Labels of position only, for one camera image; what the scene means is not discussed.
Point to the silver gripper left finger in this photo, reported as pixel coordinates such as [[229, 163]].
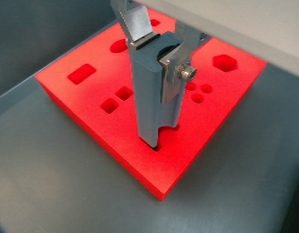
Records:
[[134, 19]]

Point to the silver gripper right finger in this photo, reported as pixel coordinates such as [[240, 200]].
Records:
[[177, 61]]

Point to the red shape sorter block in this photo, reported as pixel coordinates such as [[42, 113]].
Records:
[[90, 84]]

